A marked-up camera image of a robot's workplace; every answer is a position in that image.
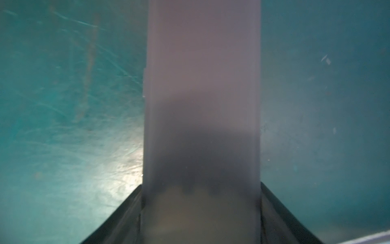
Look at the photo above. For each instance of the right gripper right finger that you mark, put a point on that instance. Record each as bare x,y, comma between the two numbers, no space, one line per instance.
279,225

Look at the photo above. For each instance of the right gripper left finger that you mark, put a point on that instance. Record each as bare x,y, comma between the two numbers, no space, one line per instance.
123,225

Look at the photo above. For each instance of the narrow frosted pencil case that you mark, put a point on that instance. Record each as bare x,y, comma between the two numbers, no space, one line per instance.
201,179

